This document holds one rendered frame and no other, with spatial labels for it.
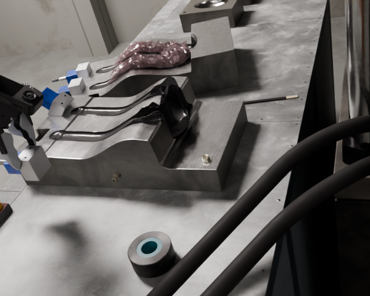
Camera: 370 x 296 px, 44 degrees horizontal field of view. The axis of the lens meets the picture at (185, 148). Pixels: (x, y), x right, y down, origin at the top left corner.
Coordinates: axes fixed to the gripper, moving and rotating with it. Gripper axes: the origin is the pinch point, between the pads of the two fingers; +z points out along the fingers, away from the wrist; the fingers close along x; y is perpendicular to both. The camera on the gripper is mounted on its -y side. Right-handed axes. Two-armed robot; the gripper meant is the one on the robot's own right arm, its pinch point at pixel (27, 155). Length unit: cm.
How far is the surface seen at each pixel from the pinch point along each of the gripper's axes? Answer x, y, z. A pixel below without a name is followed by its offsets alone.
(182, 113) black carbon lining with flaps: -25.6, -24.0, 7.5
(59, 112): -23.9, 8.9, 5.5
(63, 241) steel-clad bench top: 9.2, -7.7, 14.6
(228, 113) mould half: -27.4, -34.4, 9.0
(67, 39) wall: -278, 193, 95
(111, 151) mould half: -7.2, -14.6, 4.4
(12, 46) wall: -275, 255, 96
